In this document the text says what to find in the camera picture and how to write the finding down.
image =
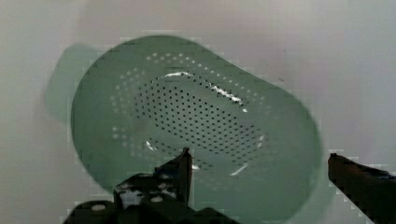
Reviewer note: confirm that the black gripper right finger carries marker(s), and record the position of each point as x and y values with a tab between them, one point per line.
372	190

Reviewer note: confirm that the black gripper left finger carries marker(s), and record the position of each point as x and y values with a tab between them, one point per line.
170	180

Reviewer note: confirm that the green plastic strainer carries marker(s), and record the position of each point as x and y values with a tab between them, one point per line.
256	150

